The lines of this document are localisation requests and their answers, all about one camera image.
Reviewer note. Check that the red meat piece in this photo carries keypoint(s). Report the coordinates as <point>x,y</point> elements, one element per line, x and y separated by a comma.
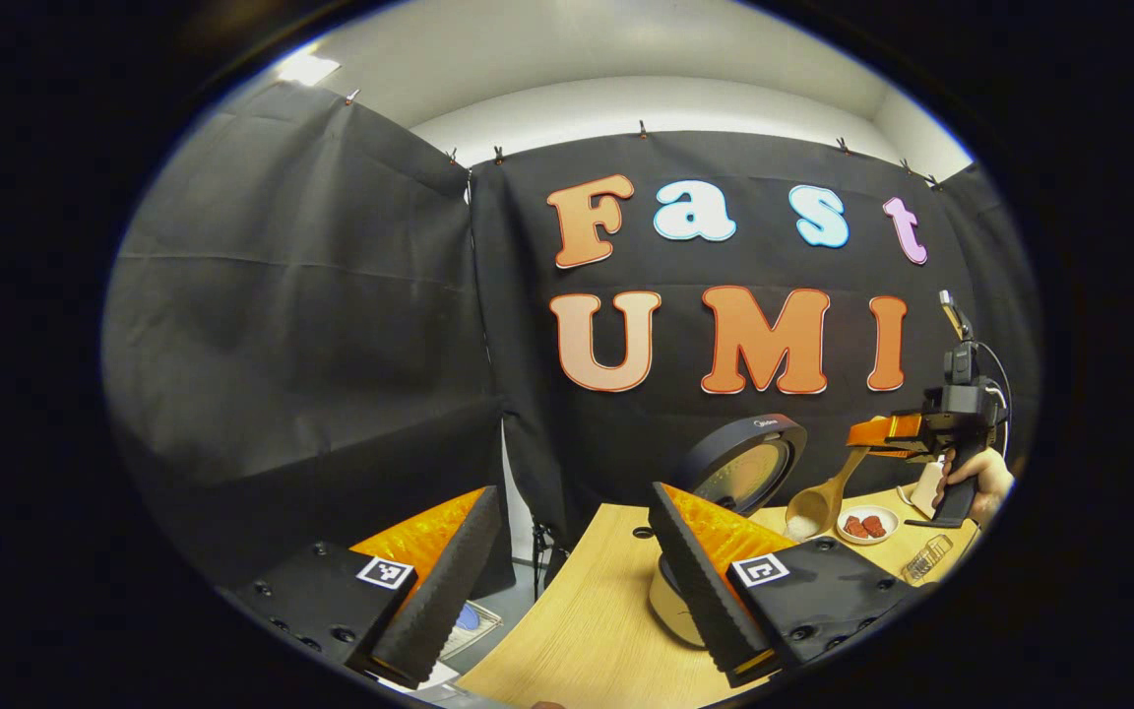
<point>855,527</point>
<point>873,526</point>

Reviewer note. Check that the black tripod stand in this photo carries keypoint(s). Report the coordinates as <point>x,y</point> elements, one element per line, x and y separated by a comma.
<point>542,561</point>

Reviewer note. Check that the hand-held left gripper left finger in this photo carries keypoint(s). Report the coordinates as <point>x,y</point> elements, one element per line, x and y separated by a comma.
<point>449,591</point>

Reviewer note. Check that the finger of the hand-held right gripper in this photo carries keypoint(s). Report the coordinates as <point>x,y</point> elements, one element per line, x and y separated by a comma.
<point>907,453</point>
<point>887,430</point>

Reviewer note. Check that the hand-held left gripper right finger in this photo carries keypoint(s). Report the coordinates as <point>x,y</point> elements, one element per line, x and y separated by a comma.
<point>695,591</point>

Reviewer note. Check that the wooden spoon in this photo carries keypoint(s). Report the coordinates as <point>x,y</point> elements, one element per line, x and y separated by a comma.
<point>813,507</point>

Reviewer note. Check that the white toaster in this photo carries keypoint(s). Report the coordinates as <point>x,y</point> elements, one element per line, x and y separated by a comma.
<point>924,487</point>

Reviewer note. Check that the white round plate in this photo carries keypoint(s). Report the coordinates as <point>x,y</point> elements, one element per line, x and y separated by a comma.
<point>892,522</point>

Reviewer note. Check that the dark lidded rice cooker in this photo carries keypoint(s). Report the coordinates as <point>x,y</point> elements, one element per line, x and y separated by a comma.
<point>744,463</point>

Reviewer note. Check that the black backdrop cloth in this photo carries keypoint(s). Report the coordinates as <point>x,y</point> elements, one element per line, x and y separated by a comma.
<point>282,295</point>

